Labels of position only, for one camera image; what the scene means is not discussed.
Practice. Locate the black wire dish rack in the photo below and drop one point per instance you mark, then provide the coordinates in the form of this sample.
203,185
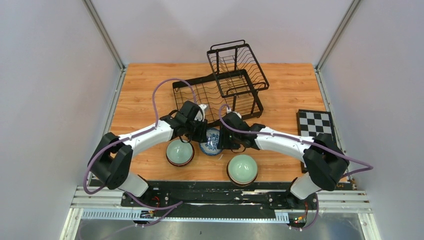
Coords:
236,79

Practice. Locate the blue floral bowl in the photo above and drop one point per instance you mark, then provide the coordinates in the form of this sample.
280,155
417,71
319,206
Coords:
210,147

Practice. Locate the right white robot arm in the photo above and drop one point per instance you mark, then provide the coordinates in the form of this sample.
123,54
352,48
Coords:
325,163

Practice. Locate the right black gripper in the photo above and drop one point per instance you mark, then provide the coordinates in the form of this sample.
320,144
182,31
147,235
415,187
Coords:
223,143

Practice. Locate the black white checkerboard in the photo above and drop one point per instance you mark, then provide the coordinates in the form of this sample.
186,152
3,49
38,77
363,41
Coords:
310,123

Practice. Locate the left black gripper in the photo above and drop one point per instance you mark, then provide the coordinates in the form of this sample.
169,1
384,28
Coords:
201,136

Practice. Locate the celadon bowl brown rim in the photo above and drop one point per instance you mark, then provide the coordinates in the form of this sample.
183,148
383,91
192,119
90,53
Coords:
242,170

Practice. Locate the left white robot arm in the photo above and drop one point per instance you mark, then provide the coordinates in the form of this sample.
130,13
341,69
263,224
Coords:
112,158

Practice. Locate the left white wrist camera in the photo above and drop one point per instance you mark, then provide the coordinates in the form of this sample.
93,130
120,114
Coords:
201,115

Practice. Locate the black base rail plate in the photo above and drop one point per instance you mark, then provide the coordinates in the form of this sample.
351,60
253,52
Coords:
220,199

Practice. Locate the celadon bowl black rim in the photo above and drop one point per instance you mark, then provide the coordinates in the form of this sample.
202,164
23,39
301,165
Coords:
179,153

